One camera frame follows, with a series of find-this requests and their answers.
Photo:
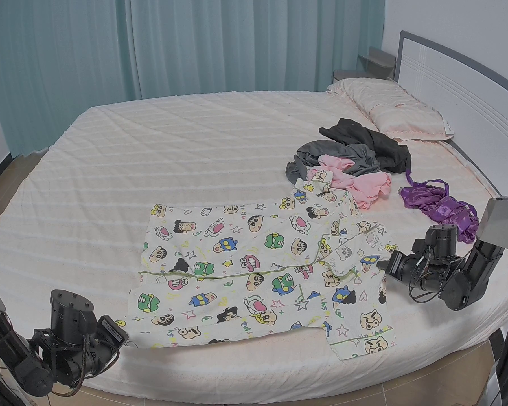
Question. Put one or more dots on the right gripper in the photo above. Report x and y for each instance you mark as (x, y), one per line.
(400, 269)

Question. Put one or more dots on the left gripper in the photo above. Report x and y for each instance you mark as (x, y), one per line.
(110, 332)

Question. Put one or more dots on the white printed pyjama top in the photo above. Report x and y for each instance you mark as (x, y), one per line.
(237, 277)

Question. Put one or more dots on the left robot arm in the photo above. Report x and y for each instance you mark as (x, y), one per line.
(70, 311)

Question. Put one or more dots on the bed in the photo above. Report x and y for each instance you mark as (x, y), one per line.
(194, 142)

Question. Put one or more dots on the purple garment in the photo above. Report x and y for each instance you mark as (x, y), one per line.
(440, 209)

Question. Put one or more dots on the pink garment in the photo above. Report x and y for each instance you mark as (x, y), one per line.
(364, 184)

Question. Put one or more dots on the black garment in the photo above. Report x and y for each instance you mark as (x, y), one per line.
(385, 146)

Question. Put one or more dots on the grey garment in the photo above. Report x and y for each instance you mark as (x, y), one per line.
(317, 150)

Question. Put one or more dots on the grey bedside table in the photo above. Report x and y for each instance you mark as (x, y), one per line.
(372, 59)

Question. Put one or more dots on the blue-green curtain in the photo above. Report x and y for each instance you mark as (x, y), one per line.
(258, 32)
(59, 57)

